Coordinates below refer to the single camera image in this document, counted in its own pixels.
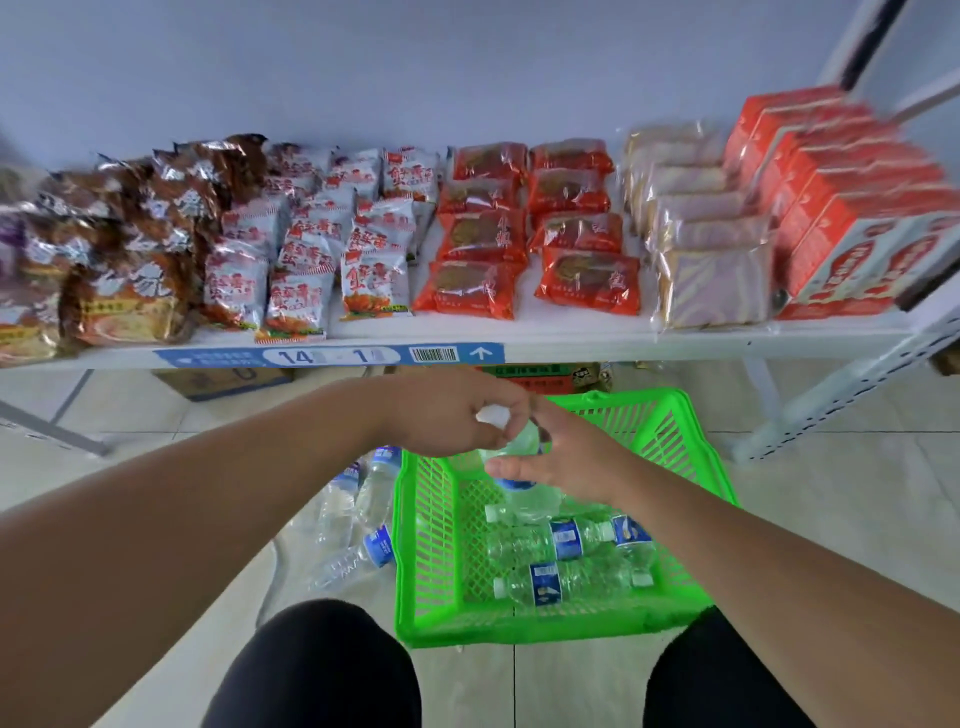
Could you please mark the person's left hand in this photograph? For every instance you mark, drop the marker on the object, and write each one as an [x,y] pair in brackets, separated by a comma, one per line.
[435,412]

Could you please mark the person's right hand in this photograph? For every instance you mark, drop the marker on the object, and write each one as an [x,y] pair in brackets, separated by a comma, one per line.
[581,465]

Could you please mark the person's right thumb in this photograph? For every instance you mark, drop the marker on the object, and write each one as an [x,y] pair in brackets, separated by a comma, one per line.
[517,468]

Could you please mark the person's left fingers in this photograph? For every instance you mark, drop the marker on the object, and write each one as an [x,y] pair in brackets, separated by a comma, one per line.
[504,401]

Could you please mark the clear water bottle blue label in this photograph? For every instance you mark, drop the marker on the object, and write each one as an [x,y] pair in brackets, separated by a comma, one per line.
[536,506]
[525,541]
[577,581]
[634,540]
[352,559]
[335,510]
[521,444]
[375,487]

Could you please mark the person's left forearm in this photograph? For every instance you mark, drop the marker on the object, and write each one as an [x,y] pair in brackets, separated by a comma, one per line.
[187,540]

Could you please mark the person's right forearm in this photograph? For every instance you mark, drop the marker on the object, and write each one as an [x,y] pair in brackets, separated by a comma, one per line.
[772,600]

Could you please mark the green red carton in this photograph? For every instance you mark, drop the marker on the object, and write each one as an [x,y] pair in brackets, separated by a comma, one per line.
[547,377]

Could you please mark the green plastic basket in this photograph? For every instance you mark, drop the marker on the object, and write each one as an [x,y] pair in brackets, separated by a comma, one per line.
[442,540]

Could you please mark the white metal shelf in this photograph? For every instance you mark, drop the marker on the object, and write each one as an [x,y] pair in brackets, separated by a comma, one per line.
[585,334]

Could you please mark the rows of orange red packets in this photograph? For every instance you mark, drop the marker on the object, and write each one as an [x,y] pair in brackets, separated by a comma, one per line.
[525,232]

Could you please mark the blue shelf label strip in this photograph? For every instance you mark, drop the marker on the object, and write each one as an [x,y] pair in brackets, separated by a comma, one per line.
[330,355]

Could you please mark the pile of white red packets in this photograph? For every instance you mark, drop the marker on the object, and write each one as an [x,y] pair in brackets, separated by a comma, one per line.
[322,240]

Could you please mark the clear plastic wrap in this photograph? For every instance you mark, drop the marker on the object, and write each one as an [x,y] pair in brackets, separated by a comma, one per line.
[289,570]

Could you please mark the row of beige bread packets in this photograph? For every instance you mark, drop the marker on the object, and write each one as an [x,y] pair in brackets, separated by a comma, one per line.
[701,240]

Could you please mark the brown cardboard box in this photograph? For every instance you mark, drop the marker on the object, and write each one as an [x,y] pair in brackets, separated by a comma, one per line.
[225,381]

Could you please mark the person's left leg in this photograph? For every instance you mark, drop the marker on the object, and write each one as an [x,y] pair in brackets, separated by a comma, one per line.
[322,675]

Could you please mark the person's leg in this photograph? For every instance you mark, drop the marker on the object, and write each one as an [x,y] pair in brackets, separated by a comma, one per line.
[322,675]
[720,682]

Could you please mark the person's right leg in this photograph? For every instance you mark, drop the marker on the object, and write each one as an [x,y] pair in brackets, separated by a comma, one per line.
[720,682]

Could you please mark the row of red boxes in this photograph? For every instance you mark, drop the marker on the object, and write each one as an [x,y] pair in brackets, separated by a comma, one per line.
[832,202]

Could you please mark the pile of brown snack packets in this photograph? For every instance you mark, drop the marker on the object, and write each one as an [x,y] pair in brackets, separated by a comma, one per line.
[127,240]

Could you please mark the purple snack packet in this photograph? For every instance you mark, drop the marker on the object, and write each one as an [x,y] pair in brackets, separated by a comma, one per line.
[9,244]

